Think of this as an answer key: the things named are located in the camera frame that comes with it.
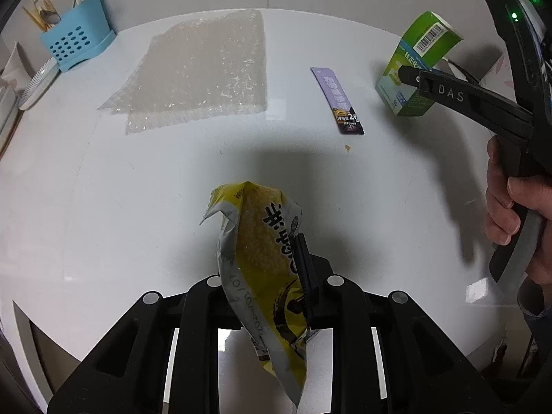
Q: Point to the clear bubble wrap sheet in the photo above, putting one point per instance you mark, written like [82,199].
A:
[197,70]

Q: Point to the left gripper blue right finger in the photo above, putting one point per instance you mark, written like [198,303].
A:
[329,300]

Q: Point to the white striped plate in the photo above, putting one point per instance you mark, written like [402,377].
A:
[41,81]

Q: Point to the person's right hand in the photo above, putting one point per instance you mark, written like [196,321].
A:
[501,222]

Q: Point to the wooden chopsticks bundle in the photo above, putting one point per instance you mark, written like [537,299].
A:
[45,17]

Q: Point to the white flowered rice cooker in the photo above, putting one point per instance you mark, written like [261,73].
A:
[499,78]

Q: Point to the blue utensil holder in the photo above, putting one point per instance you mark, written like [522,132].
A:
[83,33]

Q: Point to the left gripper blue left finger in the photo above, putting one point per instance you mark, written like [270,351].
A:
[206,304]

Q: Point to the purple coffee stick sachet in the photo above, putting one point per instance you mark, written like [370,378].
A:
[340,105]

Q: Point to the yellow snack wrapper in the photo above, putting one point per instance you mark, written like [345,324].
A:
[259,276]

